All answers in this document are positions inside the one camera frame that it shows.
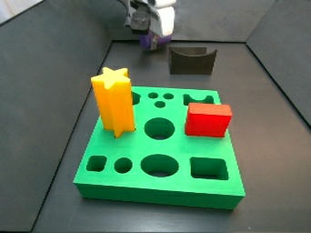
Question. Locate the green foam shape-sorter board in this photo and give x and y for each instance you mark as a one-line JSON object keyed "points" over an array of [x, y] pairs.
{"points": [[156, 164]]}

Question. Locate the yellow star prism block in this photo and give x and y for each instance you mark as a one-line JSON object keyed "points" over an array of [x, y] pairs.
{"points": [[113, 93]]}

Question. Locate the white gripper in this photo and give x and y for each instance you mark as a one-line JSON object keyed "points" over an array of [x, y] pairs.
{"points": [[150, 16]]}

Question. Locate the purple cylinder block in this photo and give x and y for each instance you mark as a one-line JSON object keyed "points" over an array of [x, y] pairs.
{"points": [[152, 41]]}

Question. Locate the red rectangular block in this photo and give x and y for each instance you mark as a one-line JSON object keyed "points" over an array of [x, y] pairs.
{"points": [[208, 120]]}

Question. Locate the black curved cradle stand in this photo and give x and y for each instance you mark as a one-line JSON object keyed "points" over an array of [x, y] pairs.
{"points": [[192, 60]]}

